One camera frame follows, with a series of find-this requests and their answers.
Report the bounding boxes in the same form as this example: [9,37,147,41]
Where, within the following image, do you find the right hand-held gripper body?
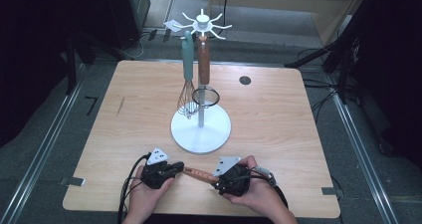
[212,156,252,198]

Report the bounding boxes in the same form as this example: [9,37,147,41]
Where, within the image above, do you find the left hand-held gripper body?
[140,147,173,189]

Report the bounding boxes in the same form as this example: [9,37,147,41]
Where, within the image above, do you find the wooden handled steel ladle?
[182,166,221,185]

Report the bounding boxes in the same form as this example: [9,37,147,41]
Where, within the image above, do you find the white utensil rack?
[170,8,233,155]

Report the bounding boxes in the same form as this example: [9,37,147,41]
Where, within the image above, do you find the wooden handled mesh strainer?
[191,35,221,110]

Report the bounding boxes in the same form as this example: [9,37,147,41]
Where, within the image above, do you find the teal handled wire whisk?
[176,30,200,120]

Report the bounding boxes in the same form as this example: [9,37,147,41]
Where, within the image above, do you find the person's left hand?
[127,165,175,218]

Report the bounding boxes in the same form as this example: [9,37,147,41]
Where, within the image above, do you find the person's right hand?
[222,154,285,217]

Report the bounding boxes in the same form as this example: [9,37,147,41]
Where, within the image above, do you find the grey tape strip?
[59,176,87,187]

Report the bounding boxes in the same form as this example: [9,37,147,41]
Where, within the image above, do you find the white paper tag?
[162,19,185,33]

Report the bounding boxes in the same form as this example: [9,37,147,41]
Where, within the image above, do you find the black stand legs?
[284,14,359,106]

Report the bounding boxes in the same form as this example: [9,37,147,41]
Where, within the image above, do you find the black cabinet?
[105,0,151,51]

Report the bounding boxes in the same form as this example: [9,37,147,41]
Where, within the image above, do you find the left hand-held gripper cable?
[116,153,152,224]

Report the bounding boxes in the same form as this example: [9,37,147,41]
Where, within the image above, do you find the hand-held gripper cable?
[238,165,290,209]
[116,153,152,224]

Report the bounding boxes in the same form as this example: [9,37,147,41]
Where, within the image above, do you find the right hand-held gripper cable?
[238,165,290,209]

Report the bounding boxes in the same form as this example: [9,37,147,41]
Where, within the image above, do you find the metal floor rail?
[0,81,84,224]
[327,74,399,224]

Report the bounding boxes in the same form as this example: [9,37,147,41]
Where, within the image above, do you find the black floor cables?
[302,78,341,123]

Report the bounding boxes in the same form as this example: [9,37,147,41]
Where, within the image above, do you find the black hanging cable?
[221,0,231,21]

